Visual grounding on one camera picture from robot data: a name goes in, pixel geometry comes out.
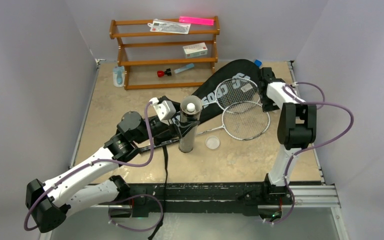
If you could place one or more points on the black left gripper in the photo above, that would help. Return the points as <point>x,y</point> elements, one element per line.
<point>181,128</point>

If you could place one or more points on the pink ruler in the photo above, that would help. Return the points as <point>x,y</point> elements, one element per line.
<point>196,21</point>

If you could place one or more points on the wooden shelf rack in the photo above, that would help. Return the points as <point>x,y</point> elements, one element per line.
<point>138,47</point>

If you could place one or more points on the white badminton racket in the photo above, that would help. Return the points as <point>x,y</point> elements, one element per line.
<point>243,121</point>
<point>233,91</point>

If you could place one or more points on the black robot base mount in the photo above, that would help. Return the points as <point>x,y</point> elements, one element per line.
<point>247,198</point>

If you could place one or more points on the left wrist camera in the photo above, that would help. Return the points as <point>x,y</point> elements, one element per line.
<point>164,109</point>

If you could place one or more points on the aluminium frame rail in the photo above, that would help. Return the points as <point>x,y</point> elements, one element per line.
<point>315,196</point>

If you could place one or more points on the white feather shuttlecock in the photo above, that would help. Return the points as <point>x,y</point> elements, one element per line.
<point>190,107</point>

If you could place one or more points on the clear tube lid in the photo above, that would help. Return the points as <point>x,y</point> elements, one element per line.
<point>212,142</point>

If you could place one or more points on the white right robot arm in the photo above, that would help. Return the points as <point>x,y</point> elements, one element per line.
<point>296,127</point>

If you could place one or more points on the white red small box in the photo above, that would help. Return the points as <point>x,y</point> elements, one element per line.
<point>195,50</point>

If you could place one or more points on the red black stamp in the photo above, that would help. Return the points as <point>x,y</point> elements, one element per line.
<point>161,73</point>

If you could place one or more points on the light blue tube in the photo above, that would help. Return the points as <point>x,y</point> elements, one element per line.
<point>184,68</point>

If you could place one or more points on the black racket bag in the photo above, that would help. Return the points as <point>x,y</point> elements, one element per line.
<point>238,77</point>

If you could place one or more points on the blue white packaged item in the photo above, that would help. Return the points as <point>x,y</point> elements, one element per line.
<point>118,76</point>

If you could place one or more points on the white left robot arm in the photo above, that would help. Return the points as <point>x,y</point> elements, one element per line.
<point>51,202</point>

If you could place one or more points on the black shuttlecock tube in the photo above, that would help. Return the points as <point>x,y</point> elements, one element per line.
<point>186,144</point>

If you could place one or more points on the blue small object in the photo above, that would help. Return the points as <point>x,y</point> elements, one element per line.
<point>258,63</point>

